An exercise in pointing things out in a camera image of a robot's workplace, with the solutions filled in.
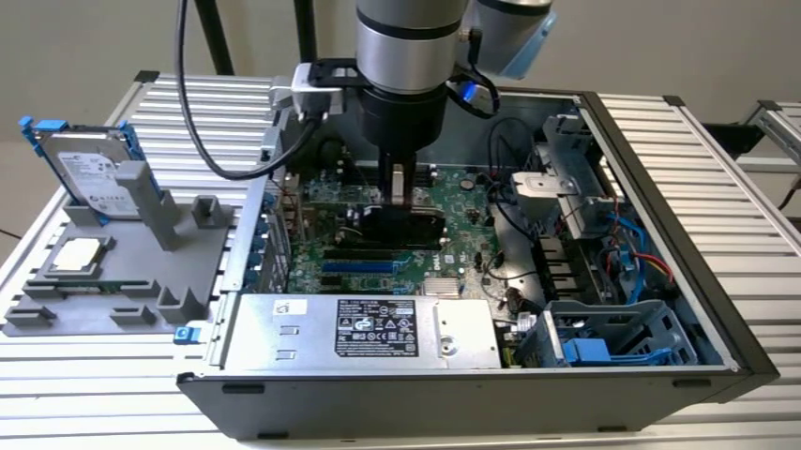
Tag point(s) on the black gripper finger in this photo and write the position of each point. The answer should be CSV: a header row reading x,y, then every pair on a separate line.
x,y
387,178

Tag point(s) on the graphics card with black shroud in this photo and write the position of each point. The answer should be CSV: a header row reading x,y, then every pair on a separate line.
x,y
401,229

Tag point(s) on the coin battery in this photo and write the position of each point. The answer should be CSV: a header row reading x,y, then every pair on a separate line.
x,y
466,183

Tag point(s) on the green motherboard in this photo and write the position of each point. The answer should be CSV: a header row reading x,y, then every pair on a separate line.
x,y
463,220

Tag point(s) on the black expansion slot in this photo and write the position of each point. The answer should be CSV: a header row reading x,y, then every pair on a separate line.
x,y
359,254

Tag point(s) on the blue expansion slot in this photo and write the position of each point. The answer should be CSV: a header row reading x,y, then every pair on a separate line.
x,y
359,267

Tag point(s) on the small silver heatsink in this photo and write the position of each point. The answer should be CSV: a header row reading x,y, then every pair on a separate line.
x,y
445,287

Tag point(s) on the black stand pole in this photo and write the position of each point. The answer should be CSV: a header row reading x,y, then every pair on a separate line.
x,y
306,28
215,37

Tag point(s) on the grey metal drive cage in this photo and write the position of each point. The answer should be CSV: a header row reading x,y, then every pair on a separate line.
x,y
578,154

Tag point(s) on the black disk bay rack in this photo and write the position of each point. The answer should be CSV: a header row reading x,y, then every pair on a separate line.
x,y
560,269

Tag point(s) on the silver power supply unit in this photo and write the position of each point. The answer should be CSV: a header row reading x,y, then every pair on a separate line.
x,y
313,337

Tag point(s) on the black table corner cap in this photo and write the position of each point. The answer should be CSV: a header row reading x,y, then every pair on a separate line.
x,y
674,100
147,76

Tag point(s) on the grey parts rack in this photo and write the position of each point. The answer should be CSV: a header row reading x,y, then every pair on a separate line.
x,y
126,262

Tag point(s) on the blue plastic latch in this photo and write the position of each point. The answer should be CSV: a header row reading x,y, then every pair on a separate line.
x,y
186,335

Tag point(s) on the grey plastic disk bay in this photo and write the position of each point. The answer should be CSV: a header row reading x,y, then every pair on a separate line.
x,y
626,319

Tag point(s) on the blue disk carrier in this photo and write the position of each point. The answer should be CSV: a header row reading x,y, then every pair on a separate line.
x,y
585,351

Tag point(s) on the hard disk in blue carrier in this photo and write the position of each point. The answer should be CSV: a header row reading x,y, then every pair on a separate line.
x,y
82,173

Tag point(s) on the open black PC case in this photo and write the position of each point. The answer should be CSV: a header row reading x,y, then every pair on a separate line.
x,y
438,408

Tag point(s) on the silver CPU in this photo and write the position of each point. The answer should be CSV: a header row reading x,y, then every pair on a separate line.
x,y
75,255

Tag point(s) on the aluminium side table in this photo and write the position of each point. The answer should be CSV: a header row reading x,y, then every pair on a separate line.
x,y
779,119

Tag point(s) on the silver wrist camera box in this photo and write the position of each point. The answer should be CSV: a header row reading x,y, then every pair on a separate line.
x,y
481,100
313,89

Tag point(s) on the silver metal bracket plate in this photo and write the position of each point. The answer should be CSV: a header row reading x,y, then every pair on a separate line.
x,y
541,184

